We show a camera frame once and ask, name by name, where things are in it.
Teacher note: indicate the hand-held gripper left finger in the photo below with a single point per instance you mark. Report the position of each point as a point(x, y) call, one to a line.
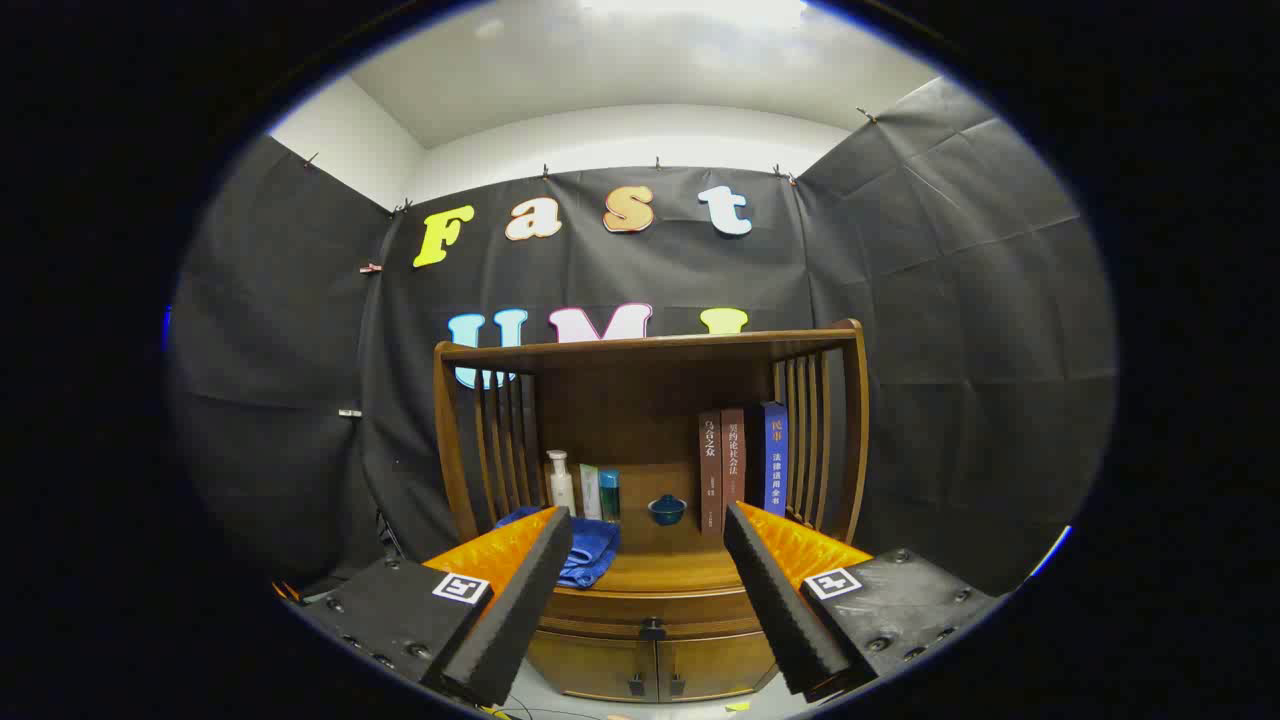
point(520, 600)

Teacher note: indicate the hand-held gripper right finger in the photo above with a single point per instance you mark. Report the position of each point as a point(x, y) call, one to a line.
point(775, 600)

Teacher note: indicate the wooden drawer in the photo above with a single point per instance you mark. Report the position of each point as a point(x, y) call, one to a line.
point(600, 607)

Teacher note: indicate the wooden cabinet door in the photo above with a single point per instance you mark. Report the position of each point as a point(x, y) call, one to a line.
point(590, 665)
point(715, 665)

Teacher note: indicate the wooden countertop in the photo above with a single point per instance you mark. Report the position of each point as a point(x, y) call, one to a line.
point(670, 560)

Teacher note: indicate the brown wooden cabinet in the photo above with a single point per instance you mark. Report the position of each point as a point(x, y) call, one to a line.
point(640, 420)

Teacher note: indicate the folded blue towel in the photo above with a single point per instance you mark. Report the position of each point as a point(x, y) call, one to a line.
point(595, 545)

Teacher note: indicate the white pump bottle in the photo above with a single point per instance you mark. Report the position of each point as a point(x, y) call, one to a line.
point(562, 490)

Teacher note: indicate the white and green box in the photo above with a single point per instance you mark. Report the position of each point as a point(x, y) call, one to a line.
point(590, 492)

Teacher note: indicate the teal bottle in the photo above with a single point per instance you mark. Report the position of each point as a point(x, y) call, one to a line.
point(609, 495)

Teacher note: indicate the blue lidded teacup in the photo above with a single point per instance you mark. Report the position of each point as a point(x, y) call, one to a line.
point(667, 512)

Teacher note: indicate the thick blue book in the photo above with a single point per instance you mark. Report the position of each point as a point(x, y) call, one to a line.
point(775, 460)

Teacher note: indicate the dark brown book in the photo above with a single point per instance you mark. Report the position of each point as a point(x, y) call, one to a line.
point(710, 470)

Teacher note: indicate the reddish brown book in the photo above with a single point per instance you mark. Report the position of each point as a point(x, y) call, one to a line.
point(733, 450)

